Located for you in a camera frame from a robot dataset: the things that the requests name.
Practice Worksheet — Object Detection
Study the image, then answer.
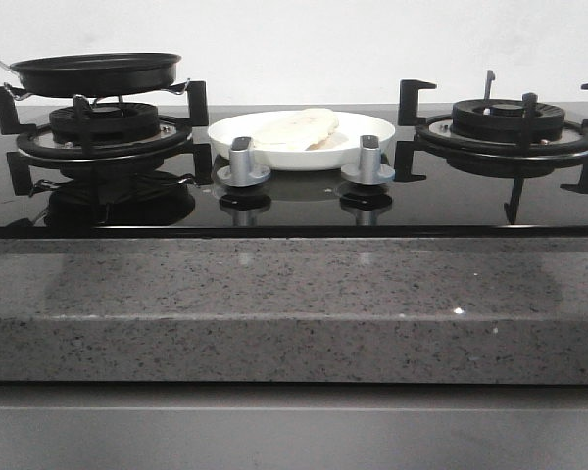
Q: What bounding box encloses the black pan support grate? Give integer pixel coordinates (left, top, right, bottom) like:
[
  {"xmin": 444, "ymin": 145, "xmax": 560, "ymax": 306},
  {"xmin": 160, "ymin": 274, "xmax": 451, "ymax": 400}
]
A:
[
  {"xmin": 0, "ymin": 80, "xmax": 212, "ymax": 200},
  {"xmin": 394, "ymin": 70, "xmax": 588, "ymax": 222}
]

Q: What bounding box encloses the black frying pan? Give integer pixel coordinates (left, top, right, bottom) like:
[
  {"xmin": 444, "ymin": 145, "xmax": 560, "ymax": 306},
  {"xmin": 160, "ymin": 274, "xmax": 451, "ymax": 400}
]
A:
[{"xmin": 7, "ymin": 52, "xmax": 181, "ymax": 98}]

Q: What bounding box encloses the wire pan reducer ring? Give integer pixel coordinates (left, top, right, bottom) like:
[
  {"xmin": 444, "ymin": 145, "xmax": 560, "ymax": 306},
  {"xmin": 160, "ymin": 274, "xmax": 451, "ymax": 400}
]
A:
[{"xmin": 2, "ymin": 77, "xmax": 192, "ymax": 108}]

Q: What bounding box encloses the black right pan support grate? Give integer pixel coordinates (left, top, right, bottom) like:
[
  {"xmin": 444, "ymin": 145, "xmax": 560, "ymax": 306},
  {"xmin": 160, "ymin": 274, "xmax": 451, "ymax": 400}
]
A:
[{"xmin": 394, "ymin": 70, "xmax": 588, "ymax": 222}]

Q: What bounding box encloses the silver stove knob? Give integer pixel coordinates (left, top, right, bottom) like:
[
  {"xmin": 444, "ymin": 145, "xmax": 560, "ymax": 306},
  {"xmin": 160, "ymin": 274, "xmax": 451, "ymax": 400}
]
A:
[
  {"xmin": 340, "ymin": 135, "xmax": 395, "ymax": 186},
  {"xmin": 217, "ymin": 136, "xmax": 270, "ymax": 188}
]

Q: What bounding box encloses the black left gas burner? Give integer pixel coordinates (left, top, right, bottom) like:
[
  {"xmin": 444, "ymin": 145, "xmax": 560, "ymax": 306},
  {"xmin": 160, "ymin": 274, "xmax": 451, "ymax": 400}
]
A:
[{"xmin": 49, "ymin": 103, "xmax": 160, "ymax": 145}]

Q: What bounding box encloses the silver right stove knob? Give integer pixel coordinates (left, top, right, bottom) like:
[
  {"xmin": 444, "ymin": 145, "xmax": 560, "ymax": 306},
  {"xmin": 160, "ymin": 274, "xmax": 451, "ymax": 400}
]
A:
[{"xmin": 340, "ymin": 135, "xmax": 395, "ymax": 186}]

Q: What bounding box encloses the black glass gas hob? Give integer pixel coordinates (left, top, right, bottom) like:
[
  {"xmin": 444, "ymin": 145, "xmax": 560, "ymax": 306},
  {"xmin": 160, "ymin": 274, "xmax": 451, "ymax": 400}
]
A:
[{"xmin": 0, "ymin": 127, "xmax": 588, "ymax": 239}]

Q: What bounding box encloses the grey speckled stone countertop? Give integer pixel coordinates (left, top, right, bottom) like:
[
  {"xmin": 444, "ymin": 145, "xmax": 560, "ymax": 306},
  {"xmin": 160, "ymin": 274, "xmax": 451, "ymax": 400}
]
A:
[{"xmin": 0, "ymin": 238, "xmax": 588, "ymax": 384}]

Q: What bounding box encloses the white ceramic plate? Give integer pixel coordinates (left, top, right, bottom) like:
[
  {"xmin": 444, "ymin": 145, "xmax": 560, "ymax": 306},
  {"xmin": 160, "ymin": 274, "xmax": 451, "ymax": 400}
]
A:
[{"xmin": 207, "ymin": 110, "xmax": 396, "ymax": 171}]

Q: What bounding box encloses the black left pan support grate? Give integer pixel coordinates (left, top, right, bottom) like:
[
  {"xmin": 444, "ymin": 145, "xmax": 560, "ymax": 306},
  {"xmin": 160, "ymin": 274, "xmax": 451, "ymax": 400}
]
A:
[{"xmin": 0, "ymin": 80, "xmax": 212, "ymax": 200}]

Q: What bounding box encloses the black right gas burner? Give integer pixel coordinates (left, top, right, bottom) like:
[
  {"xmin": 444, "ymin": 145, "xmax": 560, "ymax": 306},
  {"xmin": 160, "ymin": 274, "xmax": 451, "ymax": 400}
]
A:
[{"xmin": 451, "ymin": 99, "xmax": 565, "ymax": 143}]

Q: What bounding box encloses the silver left stove knob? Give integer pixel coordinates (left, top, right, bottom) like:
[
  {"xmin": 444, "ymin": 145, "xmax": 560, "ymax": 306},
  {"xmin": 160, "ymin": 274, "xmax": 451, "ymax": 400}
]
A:
[{"xmin": 217, "ymin": 136, "xmax": 270, "ymax": 188}]

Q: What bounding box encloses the black gas burner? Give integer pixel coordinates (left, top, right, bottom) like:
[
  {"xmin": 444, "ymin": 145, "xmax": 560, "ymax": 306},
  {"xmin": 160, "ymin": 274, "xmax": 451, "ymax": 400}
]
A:
[
  {"xmin": 49, "ymin": 103, "xmax": 160, "ymax": 145},
  {"xmin": 451, "ymin": 99, "xmax": 565, "ymax": 143}
]

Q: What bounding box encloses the white fried egg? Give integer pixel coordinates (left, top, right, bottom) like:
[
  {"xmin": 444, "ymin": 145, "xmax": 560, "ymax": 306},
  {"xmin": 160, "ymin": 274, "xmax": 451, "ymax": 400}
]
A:
[{"xmin": 252, "ymin": 108, "xmax": 339, "ymax": 151}]

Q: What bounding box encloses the grey cabinet front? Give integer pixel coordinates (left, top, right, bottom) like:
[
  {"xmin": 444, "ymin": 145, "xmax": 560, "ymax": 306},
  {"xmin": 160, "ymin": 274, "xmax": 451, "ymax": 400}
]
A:
[{"xmin": 0, "ymin": 384, "xmax": 588, "ymax": 469}]

